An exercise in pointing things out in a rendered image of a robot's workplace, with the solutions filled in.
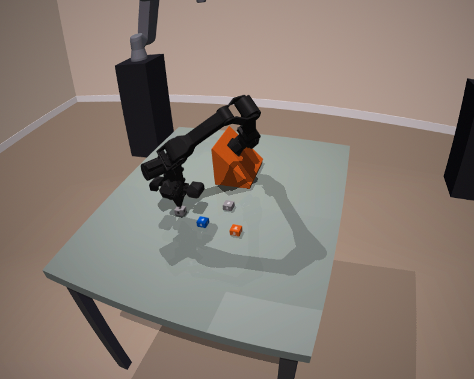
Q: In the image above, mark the blue block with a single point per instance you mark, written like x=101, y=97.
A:
x=202, y=222

